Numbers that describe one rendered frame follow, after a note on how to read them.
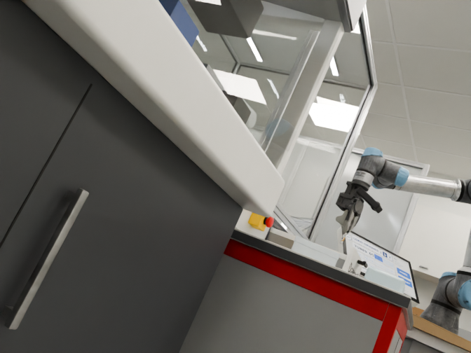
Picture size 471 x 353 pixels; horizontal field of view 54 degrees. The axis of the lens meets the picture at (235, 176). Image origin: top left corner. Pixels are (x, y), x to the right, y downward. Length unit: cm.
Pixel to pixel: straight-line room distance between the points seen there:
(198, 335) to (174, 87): 75
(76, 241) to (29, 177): 14
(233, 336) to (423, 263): 414
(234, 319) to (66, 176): 68
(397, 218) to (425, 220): 171
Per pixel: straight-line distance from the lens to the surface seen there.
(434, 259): 523
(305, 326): 117
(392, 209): 369
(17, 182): 62
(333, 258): 128
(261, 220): 162
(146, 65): 63
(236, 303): 122
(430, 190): 208
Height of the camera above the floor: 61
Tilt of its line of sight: 13 degrees up
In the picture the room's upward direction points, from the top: 25 degrees clockwise
